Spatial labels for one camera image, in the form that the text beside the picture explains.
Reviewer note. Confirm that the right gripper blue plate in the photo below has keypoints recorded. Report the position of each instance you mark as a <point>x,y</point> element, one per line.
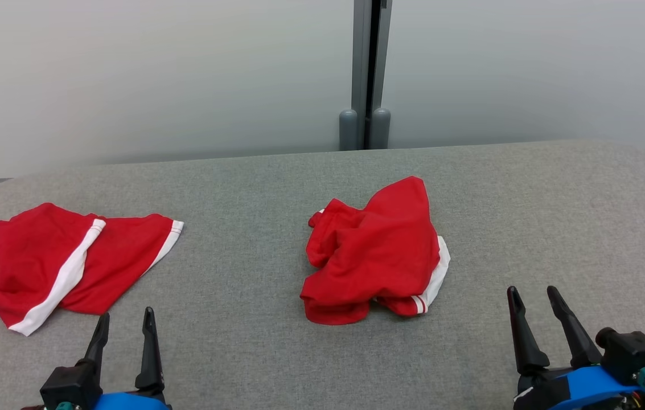
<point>584,390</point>

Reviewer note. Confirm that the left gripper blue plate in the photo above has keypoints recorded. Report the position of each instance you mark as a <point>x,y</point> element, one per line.
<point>128,402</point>

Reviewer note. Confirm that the red shorts with white stripes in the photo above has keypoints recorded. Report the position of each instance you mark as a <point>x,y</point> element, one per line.
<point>32,256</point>

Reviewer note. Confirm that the red basketball jersey number 23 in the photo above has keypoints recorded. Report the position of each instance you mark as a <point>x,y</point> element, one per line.
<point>379,256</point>

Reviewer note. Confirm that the grey fabric upholstered surface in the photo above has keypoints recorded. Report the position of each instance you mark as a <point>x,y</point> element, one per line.
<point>242,256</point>

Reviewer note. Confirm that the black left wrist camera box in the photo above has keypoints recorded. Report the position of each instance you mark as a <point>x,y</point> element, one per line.
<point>69,384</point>

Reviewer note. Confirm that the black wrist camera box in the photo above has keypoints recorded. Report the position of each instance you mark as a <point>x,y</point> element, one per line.
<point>632,353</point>
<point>69,384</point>

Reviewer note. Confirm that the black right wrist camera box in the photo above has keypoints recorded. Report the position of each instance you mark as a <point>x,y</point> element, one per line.
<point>632,353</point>

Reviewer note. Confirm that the grey vertical partition post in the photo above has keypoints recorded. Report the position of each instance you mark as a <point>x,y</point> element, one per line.
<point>363,57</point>

